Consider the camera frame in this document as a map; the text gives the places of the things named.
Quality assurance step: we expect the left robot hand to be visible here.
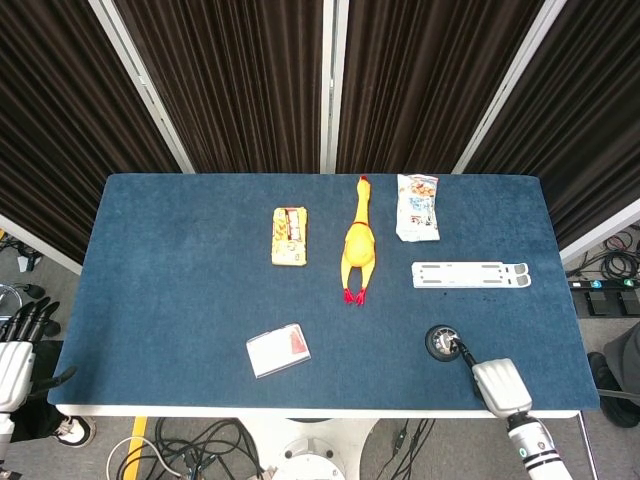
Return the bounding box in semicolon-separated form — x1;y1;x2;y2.
0;296;78;414

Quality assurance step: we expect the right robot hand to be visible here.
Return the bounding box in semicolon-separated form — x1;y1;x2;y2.
445;336;534;419

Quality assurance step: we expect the chrome bell with black base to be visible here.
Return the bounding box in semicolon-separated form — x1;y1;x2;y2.
424;324;462;362

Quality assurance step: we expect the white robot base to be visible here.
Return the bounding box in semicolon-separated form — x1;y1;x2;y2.
238;416;384;480

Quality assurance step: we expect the white and black sneaker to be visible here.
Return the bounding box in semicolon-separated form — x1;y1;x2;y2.
53;413;97;447

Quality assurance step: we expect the black shoe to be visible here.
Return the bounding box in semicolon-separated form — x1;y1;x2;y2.
586;351;624;396

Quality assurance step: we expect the grey trouser leg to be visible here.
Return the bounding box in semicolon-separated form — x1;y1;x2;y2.
599;319;640;428

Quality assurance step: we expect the black foot pedal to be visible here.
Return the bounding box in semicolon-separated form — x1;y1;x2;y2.
616;288;640;317
583;289;617;317

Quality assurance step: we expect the blue table mat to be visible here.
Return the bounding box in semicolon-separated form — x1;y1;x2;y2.
47;172;601;412

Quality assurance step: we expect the white snack bag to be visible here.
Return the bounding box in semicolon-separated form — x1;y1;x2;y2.
395;173;442;243

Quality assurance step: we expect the yellow rubber chicken toy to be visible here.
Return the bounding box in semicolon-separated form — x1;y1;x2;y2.
340;174;377;306

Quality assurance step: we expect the dark pleated partition panel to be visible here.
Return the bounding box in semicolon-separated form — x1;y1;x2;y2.
113;0;325;175
0;0;184;265
335;0;546;175
467;0;640;250

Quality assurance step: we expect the yellow snack box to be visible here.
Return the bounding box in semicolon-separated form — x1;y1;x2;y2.
271;206;309;267

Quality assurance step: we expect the black cable with inline switch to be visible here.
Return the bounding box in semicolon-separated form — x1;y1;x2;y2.
384;417;437;480

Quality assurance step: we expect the white partition post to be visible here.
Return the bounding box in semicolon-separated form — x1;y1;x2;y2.
88;0;196;175
558;198;640;265
319;0;350;175
0;213;84;277
451;0;570;175

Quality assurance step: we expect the black and red cable tangle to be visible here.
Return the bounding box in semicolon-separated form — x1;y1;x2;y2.
566;227;640;281

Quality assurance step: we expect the black floor cable bundle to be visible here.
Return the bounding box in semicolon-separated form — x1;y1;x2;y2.
106;417;267;480

